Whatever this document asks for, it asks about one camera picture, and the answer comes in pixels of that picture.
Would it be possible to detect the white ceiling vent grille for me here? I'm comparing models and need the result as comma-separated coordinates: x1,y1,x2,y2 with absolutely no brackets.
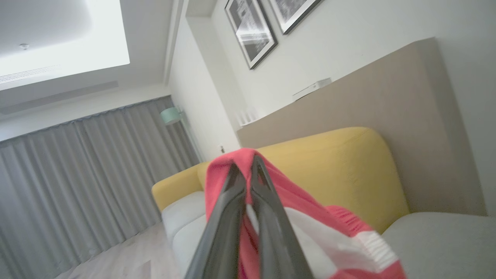
0,65,60,84

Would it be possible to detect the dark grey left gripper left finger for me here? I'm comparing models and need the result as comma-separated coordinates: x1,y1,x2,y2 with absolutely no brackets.
185,163,247,279

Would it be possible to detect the floor lamp with mint shade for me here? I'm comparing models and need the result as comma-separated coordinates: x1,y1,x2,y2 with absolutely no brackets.
160,105,205,163

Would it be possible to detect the red and white jersey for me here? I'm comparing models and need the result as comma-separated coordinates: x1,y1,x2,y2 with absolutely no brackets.
204,147,407,279

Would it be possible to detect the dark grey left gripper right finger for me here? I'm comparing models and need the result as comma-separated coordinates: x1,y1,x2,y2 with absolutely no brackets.
248,156,314,279

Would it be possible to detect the flat white box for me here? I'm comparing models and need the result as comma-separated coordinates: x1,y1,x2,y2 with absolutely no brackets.
293,77,332,101

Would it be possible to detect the grey pleated curtain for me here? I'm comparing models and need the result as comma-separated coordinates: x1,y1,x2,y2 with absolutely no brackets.
0,95,202,279

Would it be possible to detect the yellow sofa backrest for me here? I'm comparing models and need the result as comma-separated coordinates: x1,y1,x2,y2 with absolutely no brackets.
151,127,410,235

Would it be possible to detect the small white ribbed object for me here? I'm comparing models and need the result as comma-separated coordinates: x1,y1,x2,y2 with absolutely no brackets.
234,108,259,126

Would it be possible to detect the large black framed picture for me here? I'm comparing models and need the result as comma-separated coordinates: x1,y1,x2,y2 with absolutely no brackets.
224,0,278,70

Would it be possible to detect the large grey sofa seat cushion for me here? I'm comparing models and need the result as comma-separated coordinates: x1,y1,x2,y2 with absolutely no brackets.
382,211,496,279

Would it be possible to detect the beige wall panel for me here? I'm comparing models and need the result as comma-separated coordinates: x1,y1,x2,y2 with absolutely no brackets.
236,37,488,217

